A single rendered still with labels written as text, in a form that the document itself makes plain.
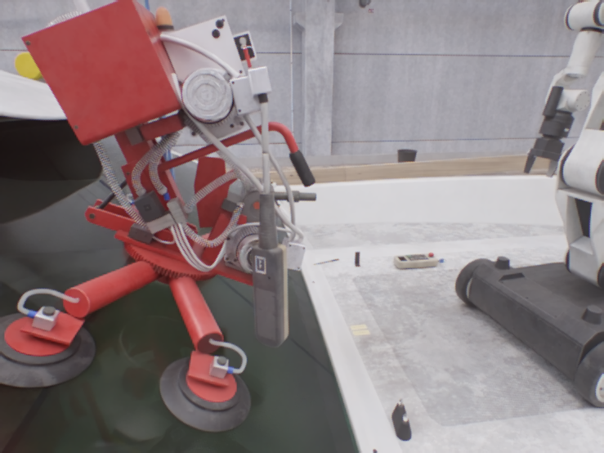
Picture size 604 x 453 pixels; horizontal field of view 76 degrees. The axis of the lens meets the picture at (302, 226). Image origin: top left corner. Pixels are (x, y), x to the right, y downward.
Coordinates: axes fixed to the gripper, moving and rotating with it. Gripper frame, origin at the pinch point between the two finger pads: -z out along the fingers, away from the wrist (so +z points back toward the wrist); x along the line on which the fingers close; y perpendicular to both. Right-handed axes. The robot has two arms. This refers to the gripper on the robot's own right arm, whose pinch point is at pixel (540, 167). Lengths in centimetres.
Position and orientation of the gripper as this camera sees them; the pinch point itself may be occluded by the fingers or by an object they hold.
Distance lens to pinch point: 162.4
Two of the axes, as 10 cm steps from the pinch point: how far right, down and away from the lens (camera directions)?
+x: -9.5, -1.0, -3.1
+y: 2.6, 3.3, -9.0
